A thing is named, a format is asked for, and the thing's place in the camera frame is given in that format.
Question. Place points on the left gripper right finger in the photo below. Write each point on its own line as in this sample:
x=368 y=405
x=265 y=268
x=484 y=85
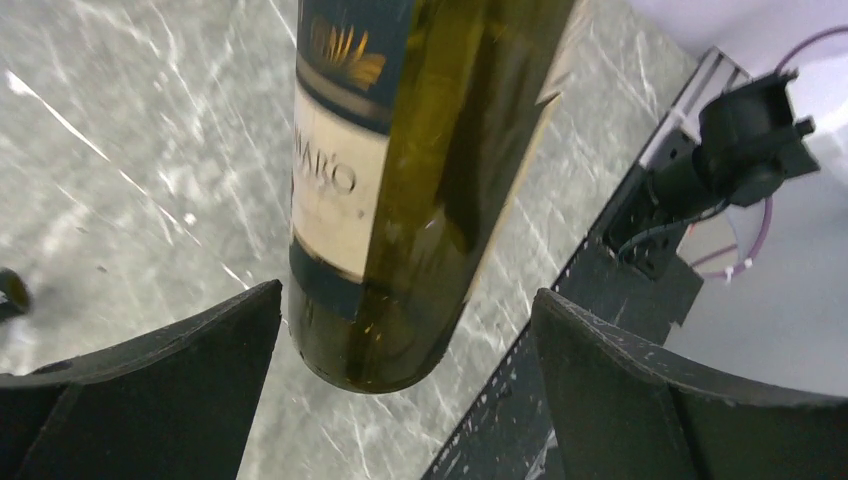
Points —
x=623 y=407

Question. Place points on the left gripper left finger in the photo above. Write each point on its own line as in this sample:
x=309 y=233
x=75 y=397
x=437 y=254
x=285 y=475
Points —
x=175 y=403

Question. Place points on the dark green wine bottle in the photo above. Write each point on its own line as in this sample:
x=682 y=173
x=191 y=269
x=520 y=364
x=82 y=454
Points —
x=15 y=298

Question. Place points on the wine bottle with cream label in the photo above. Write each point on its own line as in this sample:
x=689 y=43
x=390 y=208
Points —
x=414 y=122

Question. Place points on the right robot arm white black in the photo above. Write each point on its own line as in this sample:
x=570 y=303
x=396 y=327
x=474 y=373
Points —
x=750 y=144

